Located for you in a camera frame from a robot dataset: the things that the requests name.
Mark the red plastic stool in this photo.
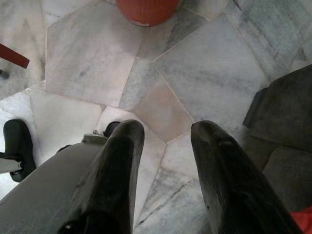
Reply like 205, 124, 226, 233
115, 0, 182, 27

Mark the black left robot foot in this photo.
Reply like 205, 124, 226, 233
0, 118, 37, 183

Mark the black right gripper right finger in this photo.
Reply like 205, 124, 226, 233
191, 120, 303, 234

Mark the red cloth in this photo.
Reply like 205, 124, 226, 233
291, 210, 312, 234

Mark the grey fabric sofa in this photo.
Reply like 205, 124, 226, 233
242, 64, 312, 213

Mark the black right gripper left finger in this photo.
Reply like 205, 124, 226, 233
58, 119, 146, 234

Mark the red-brown flat bar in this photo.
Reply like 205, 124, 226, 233
0, 43, 30, 69

